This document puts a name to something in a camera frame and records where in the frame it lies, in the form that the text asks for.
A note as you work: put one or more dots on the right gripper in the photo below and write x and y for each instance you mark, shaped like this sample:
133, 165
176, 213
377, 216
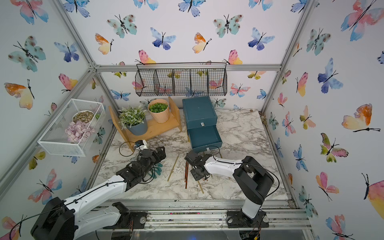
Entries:
196, 177

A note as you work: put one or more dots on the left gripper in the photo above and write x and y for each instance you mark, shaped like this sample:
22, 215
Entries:
162, 154

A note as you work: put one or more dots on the teal top drawer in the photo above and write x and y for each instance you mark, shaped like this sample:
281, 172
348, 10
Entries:
207, 122

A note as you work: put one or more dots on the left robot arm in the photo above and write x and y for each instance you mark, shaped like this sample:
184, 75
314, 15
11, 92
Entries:
74, 217

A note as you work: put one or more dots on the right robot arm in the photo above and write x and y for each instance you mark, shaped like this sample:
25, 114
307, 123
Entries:
253, 179

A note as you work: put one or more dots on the teal drawer cabinet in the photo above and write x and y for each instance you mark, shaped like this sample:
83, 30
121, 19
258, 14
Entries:
198, 108

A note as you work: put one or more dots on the red pencil long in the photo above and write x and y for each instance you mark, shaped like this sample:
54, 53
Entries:
186, 175

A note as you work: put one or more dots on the yellow pencil far left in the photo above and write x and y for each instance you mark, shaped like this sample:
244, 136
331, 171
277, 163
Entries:
173, 168

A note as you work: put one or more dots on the wooden shelf stand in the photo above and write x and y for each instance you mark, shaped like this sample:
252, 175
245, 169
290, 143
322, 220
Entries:
154, 128

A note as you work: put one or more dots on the blue pot white-flowered plant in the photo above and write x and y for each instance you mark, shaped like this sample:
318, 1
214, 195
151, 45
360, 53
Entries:
134, 119

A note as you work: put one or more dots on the peach pot green plant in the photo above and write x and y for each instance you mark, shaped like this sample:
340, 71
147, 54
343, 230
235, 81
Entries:
159, 110

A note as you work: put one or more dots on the bowl of pebbles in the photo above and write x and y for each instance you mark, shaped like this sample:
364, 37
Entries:
83, 116

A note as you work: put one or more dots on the pink artificial flowers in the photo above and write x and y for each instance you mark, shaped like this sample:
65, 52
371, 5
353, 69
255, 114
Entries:
78, 132

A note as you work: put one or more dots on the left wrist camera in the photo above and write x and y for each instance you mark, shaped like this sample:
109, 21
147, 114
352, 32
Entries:
140, 145

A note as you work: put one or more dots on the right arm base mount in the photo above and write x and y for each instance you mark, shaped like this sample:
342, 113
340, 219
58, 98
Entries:
237, 219

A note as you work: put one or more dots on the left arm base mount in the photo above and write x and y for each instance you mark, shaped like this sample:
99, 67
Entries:
129, 220

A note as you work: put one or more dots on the white mesh wall basket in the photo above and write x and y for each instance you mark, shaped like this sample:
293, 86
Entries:
54, 139

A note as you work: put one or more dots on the black wire wall basket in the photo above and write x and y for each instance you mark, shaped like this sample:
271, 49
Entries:
181, 79

